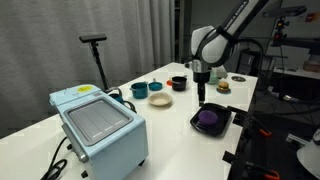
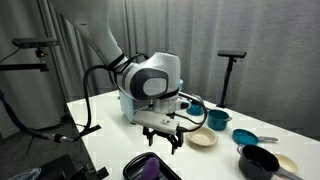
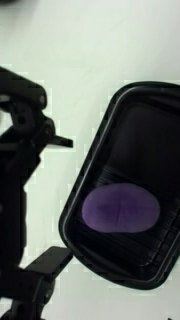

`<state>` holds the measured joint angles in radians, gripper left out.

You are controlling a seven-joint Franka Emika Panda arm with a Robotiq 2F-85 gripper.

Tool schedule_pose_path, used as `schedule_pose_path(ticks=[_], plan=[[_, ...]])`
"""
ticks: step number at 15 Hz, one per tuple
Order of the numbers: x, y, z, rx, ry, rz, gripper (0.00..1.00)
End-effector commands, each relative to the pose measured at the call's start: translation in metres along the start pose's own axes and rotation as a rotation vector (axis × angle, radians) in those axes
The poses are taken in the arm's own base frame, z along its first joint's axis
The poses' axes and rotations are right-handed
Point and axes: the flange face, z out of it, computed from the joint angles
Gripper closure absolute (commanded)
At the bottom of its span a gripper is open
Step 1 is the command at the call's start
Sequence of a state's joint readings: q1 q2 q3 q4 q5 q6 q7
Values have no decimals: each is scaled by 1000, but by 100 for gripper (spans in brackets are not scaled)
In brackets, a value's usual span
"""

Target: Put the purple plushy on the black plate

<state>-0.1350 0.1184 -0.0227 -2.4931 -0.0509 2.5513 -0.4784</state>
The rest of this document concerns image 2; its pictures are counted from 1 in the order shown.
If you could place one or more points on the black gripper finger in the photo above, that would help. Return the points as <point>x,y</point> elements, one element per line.
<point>150,138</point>
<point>176,145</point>

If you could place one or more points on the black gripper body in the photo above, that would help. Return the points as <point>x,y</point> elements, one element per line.
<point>163,135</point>

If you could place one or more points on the purple plushy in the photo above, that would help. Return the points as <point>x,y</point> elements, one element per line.
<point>151,169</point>

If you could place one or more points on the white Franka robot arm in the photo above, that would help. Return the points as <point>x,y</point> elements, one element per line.
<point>146,73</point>

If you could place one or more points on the black ridged tray plate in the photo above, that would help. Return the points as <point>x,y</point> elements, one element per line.
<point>133,166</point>

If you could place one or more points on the small cream plate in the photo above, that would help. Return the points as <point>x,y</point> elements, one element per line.
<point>287,162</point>

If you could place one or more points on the cream bowl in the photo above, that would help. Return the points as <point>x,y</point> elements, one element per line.
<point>202,136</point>

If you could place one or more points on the teal toy kettle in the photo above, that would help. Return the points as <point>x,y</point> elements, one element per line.
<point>195,109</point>

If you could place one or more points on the light blue toaster oven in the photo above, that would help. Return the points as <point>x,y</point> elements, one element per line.
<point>126,105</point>

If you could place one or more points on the teal toy pot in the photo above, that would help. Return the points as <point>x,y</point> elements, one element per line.
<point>218,120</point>

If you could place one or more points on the black tape strip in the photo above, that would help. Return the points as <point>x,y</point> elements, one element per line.
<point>93,129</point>

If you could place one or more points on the teal toy frying pan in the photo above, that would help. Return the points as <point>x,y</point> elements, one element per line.
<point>246,136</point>

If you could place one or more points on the black toy saucepan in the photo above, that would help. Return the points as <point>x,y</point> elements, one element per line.
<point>258,163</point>

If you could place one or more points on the black stand with crossbar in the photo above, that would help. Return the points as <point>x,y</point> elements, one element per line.
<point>230,66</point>

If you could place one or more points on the grey blue cloth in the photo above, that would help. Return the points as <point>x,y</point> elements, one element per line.
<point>25,174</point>

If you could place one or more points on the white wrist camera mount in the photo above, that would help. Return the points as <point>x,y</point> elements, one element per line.
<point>155,121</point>

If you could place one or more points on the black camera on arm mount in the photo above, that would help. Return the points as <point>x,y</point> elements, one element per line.
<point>35,42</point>

